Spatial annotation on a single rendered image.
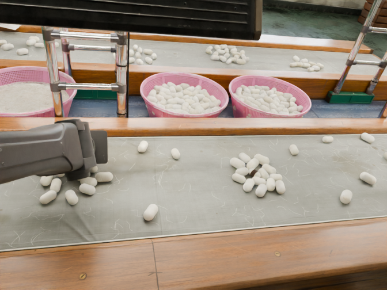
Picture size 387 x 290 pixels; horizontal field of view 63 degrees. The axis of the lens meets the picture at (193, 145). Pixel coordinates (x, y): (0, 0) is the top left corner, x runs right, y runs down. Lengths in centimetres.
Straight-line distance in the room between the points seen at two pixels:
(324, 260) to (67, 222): 45
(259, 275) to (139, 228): 22
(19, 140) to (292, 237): 47
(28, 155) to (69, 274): 24
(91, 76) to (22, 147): 76
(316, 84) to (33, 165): 112
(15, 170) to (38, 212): 32
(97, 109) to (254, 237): 64
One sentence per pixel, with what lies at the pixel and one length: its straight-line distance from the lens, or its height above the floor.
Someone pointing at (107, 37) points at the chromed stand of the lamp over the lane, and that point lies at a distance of 75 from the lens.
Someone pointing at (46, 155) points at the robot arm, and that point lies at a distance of 37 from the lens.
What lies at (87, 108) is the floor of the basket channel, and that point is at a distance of 104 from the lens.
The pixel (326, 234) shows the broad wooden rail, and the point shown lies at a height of 76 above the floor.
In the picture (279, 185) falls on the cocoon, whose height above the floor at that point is 76.
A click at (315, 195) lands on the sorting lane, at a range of 77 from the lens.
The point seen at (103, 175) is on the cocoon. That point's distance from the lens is 67.
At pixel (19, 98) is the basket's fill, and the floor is 74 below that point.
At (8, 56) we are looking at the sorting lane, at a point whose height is 74.
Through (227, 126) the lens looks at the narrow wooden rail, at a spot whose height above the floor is 76.
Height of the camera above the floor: 121
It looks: 37 degrees down
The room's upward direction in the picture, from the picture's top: 10 degrees clockwise
